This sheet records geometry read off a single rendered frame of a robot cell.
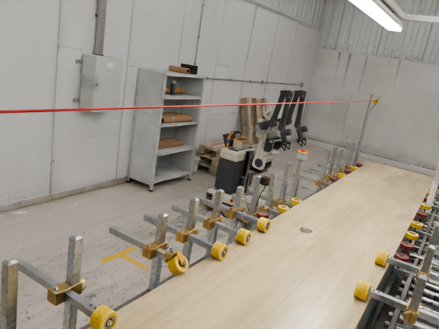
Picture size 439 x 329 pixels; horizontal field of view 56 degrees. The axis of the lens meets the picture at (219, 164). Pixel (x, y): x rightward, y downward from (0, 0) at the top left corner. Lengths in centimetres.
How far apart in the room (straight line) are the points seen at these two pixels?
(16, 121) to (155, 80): 173
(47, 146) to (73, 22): 133
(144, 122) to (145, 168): 61
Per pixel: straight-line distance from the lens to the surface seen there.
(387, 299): 205
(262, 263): 213
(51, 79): 464
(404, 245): 289
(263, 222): 245
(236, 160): 481
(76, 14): 477
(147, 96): 536
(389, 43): 1063
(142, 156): 550
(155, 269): 206
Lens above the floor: 187
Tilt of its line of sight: 15 degrees down
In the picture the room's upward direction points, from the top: 9 degrees clockwise
